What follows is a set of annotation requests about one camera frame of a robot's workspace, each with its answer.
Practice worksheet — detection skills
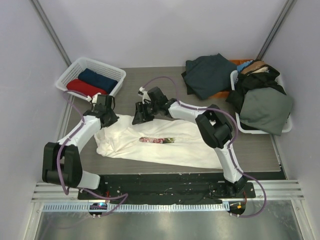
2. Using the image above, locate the rolled red t-shirt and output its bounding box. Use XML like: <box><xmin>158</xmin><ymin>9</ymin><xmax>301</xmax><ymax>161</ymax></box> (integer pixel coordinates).
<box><xmin>66</xmin><ymin>79</ymin><xmax>108</xmax><ymax>97</ymax></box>

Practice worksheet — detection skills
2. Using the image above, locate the slotted white cable duct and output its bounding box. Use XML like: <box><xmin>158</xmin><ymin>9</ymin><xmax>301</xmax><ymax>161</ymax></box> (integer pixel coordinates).
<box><xmin>42</xmin><ymin>201</ymin><xmax>230</xmax><ymax>213</ymax></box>

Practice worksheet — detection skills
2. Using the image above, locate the white plastic lattice basket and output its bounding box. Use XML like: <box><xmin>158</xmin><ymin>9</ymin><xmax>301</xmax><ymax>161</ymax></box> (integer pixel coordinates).
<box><xmin>55</xmin><ymin>57</ymin><xmax>126</xmax><ymax>100</ymax></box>

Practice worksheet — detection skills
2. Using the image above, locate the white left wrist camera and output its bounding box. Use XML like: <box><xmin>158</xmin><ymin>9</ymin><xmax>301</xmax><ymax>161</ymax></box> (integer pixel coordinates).
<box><xmin>86</xmin><ymin>93</ymin><xmax>101</xmax><ymax>104</ymax></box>

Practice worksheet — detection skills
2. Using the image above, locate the tan beige garment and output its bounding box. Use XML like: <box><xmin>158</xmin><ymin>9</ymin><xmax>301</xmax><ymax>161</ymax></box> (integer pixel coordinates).
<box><xmin>240</xmin><ymin>60</ymin><xmax>269</xmax><ymax>76</ymax></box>

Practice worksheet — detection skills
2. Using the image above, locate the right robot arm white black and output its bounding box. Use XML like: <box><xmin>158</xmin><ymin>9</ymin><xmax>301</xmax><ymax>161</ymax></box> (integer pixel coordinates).
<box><xmin>132</xmin><ymin>87</ymin><xmax>247</xmax><ymax>198</ymax></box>

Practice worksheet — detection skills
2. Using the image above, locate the white plastic laundry bin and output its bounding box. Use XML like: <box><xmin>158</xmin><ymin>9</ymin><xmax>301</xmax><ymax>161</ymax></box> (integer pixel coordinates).
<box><xmin>230</xmin><ymin>70</ymin><xmax>293</xmax><ymax>135</ymax></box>

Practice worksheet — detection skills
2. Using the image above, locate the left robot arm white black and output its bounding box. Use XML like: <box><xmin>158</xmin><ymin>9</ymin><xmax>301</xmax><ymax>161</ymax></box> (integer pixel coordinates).
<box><xmin>42</xmin><ymin>94</ymin><xmax>119</xmax><ymax>200</ymax></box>

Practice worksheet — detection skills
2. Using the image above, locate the dark teal folded t-shirt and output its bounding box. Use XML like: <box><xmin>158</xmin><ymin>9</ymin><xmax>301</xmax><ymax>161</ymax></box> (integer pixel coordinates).
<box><xmin>181</xmin><ymin>53</ymin><xmax>237</xmax><ymax>100</ymax></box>

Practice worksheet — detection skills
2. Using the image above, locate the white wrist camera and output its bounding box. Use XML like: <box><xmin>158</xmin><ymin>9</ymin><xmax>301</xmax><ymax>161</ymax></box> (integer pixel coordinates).
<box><xmin>138</xmin><ymin>86</ymin><xmax>151</xmax><ymax>104</ymax></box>
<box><xmin>86</xmin><ymin>93</ymin><xmax>101</xmax><ymax>104</ymax></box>

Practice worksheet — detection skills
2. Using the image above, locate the blue cloth in bin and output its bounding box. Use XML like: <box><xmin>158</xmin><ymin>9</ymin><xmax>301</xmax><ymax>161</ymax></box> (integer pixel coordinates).
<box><xmin>236</xmin><ymin>60</ymin><xmax>254</xmax><ymax>73</ymax></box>

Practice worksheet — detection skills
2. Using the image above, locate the black crumpled garment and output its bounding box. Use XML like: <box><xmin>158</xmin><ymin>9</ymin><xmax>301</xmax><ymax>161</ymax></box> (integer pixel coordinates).
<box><xmin>226</xmin><ymin>65</ymin><xmax>286</xmax><ymax>114</ymax></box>

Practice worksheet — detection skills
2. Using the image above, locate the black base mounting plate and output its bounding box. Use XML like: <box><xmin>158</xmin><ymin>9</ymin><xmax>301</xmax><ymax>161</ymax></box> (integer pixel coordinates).
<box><xmin>62</xmin><ymin>173</ymin><xmax>256</xmax><ymax>205</ymax></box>

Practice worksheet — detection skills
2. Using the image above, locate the orange plastic tray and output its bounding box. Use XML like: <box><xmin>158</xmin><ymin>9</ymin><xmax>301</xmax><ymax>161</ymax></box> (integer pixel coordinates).
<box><xmin>209</xmin><ymin>59</ymin><xmax>252</xmax><ymax>99</ymax></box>

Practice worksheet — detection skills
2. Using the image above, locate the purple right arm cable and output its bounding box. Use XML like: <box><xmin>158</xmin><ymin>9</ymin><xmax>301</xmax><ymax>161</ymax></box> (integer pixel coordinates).
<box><xmin>139</xmin><ymin>76</ymin><xmax>267</xmax><ymax>220</ymax></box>

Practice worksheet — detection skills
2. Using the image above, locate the rolled navy blue t-shirt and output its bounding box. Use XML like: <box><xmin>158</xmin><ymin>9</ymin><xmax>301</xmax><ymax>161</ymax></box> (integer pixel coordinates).
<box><xmin>78</xmin><ymin>68</ymin><xmax>118</xmax><ymax>94</ymax></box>

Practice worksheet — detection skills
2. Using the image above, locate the grey green t-shirt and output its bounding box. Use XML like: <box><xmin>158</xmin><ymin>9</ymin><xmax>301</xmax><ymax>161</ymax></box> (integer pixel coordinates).
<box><xmin>239</xmin><ymin>87</ymin><xmax>294</xmax><ymax>136</ymax></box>

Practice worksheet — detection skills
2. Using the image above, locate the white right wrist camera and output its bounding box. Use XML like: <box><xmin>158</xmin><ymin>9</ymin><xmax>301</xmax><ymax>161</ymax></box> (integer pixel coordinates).
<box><xmin>138</xmin><ymin>86</ymin><xmax>151</xmax><ymax>104</ymax></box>

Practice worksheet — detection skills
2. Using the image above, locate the white floral print t-shirt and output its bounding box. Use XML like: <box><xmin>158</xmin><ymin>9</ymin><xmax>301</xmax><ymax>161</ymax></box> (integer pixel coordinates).
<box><xmin>94</xmin><ymin>115</ymin><xmax>222</xmax><ymax>170</ymax></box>

